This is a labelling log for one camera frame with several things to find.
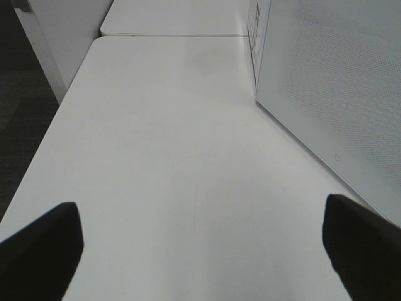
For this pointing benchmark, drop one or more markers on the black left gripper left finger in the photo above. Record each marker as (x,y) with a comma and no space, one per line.
(39,261)

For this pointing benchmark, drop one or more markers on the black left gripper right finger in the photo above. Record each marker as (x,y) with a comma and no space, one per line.
(364,249)

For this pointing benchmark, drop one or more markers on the white microwave door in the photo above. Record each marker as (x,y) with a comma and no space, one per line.
(330,73)

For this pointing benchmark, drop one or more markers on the white microwave oven body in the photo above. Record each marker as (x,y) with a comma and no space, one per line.
(257,22)

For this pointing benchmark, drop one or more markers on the white adjacent table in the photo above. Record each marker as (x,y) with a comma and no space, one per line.
(176,18)

